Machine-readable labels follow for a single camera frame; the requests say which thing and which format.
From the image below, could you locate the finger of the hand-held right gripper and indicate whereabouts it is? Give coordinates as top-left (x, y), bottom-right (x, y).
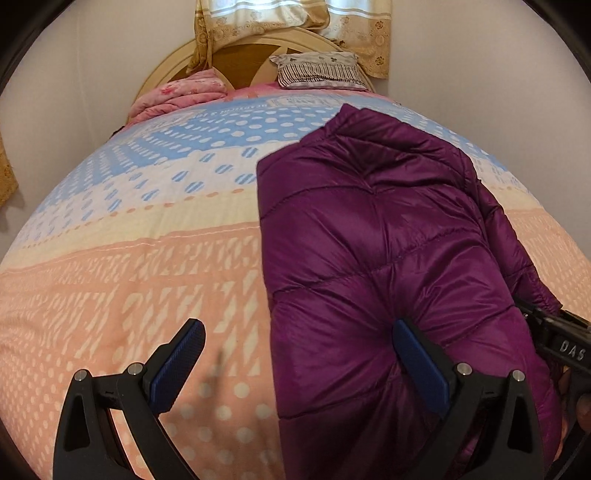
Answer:
top-left (516, 299), bottom-right (561, 325)

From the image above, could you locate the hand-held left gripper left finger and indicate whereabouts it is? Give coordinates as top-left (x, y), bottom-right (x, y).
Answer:
top-left (53, 318), bottom-right (206, 480)

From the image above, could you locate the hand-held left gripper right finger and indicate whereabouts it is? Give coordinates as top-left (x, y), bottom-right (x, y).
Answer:
top-left (392, 319), bottom-right (548, 480)

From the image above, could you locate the purple puffer jacket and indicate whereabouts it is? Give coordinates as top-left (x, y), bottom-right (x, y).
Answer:
top-left (256, 104), bottom-right (566, 480)

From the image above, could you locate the person's right hand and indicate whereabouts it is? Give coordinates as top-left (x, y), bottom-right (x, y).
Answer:
top-left (556, 366), bottom-right (591, 435)

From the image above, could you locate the polka dot bed blanket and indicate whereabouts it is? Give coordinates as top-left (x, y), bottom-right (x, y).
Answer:
top-left (0, 85), bottom-right (591, 480)

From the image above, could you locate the yellow side curtain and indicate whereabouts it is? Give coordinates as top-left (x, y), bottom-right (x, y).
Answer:
top-left (0, 134), bottom-right (19, 208)

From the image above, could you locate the pink folded quilt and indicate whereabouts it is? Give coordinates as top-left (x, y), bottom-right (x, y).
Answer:
top-left (128, 70), bottom-right (232, 124)

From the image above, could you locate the cream wooden headboard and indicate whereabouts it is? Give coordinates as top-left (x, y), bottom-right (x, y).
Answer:
top-left (134, 25), bottom-right (377, 100)

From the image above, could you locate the striped pillow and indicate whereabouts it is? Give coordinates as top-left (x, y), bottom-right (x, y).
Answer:
top-left (269, 52), bottom-right (368, 89)

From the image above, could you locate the beige floral window curtain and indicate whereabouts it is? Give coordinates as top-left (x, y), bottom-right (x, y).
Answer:
top-left (187, 0), bottom-right (392, 79)

